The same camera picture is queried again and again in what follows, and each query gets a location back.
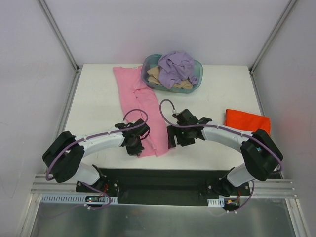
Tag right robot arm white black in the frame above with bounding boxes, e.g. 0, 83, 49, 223
167, 109, 283, 197

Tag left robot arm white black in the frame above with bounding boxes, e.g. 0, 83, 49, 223
42, 119, 151, 193

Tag right white cable duct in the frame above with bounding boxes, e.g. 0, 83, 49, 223
207, 198, 225, 208

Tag aluminium frame post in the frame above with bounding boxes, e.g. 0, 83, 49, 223
37, 0, 80, 73
249, 0, 299, 75

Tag white cable duct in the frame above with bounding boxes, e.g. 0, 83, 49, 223
207, 198, 225, 208
41, 194, 109, 205

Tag beige t shirt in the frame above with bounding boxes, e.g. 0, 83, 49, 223
147, 67, 193, 89

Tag left aluminium frame post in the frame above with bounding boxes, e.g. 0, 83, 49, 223
37, 0, 80, 73

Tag orange folded t shirt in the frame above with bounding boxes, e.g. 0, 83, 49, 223
224, 109, 271, 135

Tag left white cable duct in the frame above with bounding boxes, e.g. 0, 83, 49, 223
41, 194, 109, 205

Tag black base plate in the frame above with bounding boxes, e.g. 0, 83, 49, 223
75, 167, 282, 207

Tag purple t shirt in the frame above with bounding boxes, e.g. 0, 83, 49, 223
158, 51, 199, 89

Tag teal plastic basket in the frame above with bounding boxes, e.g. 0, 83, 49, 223
141, 54, 203, 94

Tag pink t shirt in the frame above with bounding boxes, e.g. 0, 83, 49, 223
113, 66, 168, 157

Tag right aluminium frame post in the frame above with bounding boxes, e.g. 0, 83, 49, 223
249, 0, 299, 75

